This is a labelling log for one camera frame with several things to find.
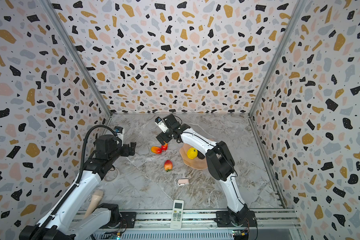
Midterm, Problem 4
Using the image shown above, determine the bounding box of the white remote control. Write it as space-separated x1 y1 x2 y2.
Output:
170 200 184 230

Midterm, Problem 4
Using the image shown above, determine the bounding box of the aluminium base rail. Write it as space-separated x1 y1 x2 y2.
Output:
71 208 302 233

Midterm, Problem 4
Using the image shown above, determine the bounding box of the black corrugated cable hose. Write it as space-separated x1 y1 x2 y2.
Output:
29 125 118 240

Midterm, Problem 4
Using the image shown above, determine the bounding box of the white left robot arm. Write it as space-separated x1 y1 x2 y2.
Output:
19 135 136 240

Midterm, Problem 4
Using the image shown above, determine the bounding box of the aluminium corner post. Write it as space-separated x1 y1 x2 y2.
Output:
248 0 307 119
39 1 112 119

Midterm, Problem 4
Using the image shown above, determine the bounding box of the aluminium corner post left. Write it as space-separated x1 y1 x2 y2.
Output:
39 1 112 119

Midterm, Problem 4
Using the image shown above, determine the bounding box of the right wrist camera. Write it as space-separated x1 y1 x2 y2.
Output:
155 117 168 133

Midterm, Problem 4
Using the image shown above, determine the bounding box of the red yellow fake peach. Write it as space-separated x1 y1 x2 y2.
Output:
164 160 173 172

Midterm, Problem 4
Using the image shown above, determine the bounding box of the white slotted cable duct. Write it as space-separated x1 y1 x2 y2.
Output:
93 230 234 240

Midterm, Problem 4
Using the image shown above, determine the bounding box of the small pink case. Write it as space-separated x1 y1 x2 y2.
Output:
178 179 190 186

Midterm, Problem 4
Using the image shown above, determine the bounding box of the beige wooden handle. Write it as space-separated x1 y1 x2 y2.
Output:
84 190 104 218

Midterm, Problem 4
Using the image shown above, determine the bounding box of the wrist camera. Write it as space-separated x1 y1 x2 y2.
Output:
114 126 124 142
155 117 168 133

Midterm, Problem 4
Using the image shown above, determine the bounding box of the pink scalloped fruit bowl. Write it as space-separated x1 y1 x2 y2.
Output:
180 144 208 170

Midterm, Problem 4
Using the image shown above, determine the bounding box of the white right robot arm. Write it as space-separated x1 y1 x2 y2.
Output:
155 114 255 227

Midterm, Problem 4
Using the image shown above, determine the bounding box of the red orange fake mango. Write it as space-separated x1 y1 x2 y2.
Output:
151 146 163 155

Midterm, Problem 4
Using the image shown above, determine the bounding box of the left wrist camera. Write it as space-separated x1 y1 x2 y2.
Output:
114 126 124 142

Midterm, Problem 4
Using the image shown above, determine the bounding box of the aluminium corner post right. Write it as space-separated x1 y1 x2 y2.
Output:
248 0 307 119

